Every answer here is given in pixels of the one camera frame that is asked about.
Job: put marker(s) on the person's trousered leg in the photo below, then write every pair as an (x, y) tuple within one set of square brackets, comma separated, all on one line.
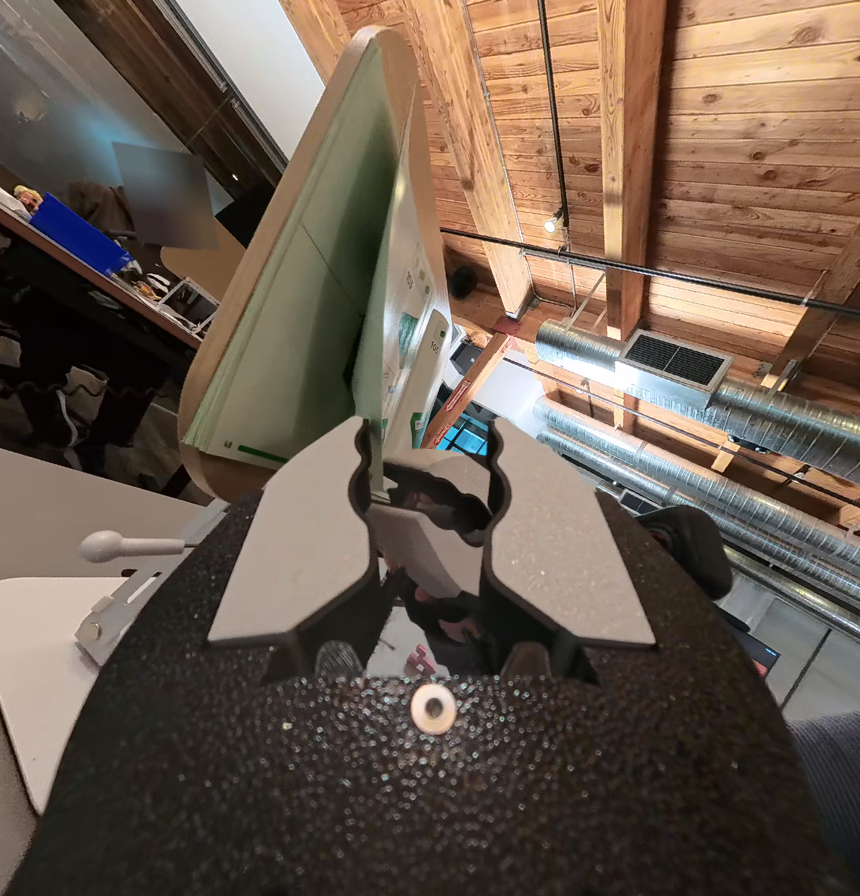
[(843, 805)]

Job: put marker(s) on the clear acrylic stand bracket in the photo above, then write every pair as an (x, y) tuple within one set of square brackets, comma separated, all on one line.
[(188, 301)]

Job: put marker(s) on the silver ventilation duct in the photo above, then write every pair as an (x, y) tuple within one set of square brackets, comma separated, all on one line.
[(787, 413), (682, 472), (682, 505)]

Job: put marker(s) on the toy brick instruction booklet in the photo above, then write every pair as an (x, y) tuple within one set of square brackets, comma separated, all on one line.
[(297, 315)]

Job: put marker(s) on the wood-edged office desk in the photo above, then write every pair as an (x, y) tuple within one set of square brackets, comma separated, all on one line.
[(87, 273)]

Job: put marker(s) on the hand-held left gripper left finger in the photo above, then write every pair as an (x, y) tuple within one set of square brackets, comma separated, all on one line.
[(297, 560)]

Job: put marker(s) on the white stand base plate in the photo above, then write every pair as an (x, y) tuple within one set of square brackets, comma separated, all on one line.
[(38, 665)]

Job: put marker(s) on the person's right hand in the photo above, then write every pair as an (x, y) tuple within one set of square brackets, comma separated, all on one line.
[(458, 626)]

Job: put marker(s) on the black screen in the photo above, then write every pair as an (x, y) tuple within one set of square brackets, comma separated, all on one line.
[(251, 213)]

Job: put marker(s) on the ceiling spot lamp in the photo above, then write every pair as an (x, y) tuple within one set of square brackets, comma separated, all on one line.
[(554, 222)]

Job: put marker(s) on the black pole stand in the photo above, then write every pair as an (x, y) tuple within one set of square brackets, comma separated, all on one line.
[(682, 273)]

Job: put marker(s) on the metal vent grille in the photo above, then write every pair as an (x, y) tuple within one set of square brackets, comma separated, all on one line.
[(675, 364)]

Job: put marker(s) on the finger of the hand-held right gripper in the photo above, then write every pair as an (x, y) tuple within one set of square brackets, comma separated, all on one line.
[(423, 546), (458, 472)]

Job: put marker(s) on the grey desk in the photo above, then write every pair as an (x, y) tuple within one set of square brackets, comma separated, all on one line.
[(52, 504)]

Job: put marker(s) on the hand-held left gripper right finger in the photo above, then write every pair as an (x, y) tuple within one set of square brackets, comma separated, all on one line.
[(570, 560)]

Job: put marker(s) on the blue plastic bin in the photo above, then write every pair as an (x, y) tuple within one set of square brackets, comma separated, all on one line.
[(80, 231)]

